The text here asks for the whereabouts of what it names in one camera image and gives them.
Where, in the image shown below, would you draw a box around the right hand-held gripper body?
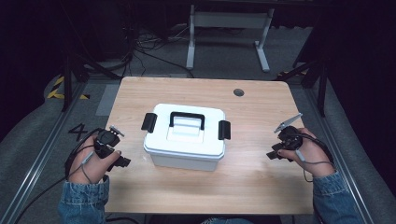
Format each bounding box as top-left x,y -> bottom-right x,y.
273,112 -> 304,152

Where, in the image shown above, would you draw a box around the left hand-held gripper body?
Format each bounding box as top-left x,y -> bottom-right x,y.
92,124 -> 126,159

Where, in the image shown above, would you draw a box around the white lidded storage box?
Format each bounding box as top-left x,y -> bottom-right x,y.
140,103 -> 232,173

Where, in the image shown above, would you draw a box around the person's left hand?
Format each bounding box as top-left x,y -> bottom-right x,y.
68,133 -> 122,185

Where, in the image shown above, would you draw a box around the person's right hand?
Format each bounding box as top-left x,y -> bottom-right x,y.
276,127 -> 336,179

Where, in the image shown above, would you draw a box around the black box latch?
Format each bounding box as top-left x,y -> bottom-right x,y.
140,112 -> 159,134
218,119 -> 232,141

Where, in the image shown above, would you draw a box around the black tripod stand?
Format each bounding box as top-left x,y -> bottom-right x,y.
60,50 -> 124,113
273,55 -> 329,119

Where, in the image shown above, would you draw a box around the person's denim leg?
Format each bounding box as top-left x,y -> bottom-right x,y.
200,217 -> 255,224

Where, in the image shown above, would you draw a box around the grey left gripper cable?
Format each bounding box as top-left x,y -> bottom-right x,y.
79,150 -> 95,185

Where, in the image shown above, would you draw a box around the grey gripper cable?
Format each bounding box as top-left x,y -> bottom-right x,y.
79,150 -> 95,185
294,148 -> 334,166

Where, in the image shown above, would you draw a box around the grey right gripper cable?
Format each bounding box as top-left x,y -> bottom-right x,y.
294,148 -> 334,166

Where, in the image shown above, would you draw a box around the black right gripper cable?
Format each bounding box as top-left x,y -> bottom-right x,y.
298,132 -> 336,184

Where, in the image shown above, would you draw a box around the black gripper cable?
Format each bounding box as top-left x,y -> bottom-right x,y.
298,132 -> 336,184
13,127 -> 105,224

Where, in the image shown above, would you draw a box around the metal floor rail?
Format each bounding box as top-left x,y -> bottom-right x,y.
303,86 -> 375,224
0,81 -> 90,224

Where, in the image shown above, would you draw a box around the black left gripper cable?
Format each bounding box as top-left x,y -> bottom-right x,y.
13,127 -> 105,224

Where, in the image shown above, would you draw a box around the black box carry handle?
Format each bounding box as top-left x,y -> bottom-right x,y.
168,111 -> 206,132

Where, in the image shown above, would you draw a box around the black floor cables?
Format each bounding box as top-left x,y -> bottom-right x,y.
123,21 -> 196,79

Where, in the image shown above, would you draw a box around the white metal desk frame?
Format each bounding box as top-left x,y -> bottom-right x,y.
185,4 -> 276,74

